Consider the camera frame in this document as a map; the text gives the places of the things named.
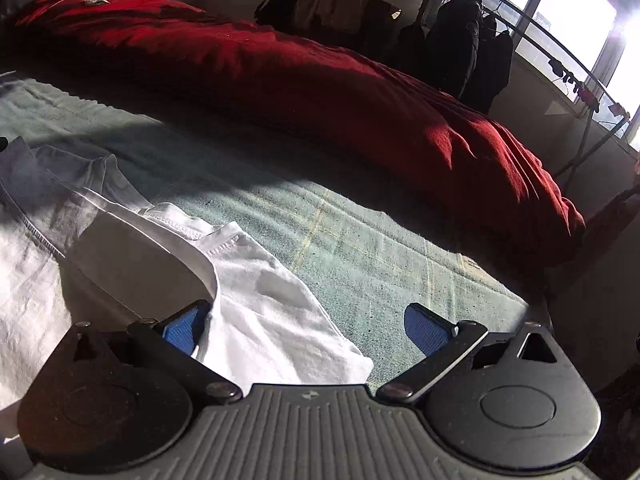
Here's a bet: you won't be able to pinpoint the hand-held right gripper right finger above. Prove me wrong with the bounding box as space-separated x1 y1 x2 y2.
377 303 571 406

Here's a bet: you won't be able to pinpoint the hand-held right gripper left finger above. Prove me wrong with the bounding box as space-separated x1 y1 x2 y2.
47 300 242 405

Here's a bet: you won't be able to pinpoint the white printed t-shirt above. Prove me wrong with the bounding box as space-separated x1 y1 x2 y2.
0 136 375 443

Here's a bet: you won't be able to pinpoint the metal clothes drying rack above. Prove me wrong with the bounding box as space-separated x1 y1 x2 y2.
430 0 631 186

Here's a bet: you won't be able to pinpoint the row of clothes pegs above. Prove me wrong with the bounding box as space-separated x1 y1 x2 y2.
547 57 631 121

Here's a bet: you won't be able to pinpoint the orange hanging clothes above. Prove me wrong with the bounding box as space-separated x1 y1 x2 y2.
295 0 371 36

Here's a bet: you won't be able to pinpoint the green plaid bed sheet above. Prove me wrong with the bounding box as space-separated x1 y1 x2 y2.
0 77 531 391

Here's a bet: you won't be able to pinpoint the red quilt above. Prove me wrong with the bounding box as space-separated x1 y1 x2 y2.
12 0 586 266

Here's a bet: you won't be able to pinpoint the plain black jacket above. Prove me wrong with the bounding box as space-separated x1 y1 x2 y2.
472 15 514 113

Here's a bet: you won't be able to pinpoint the black jacket with badge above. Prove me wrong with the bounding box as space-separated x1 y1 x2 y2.
425 0 483 98

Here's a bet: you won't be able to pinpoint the hanging dark bag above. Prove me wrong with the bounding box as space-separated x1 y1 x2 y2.
395 22 426 63

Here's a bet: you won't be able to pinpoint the dark hanging garment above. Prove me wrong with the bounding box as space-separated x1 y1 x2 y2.
255 0 301 23

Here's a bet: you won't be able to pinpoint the window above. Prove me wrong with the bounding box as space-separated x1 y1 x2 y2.
330 0 640 151

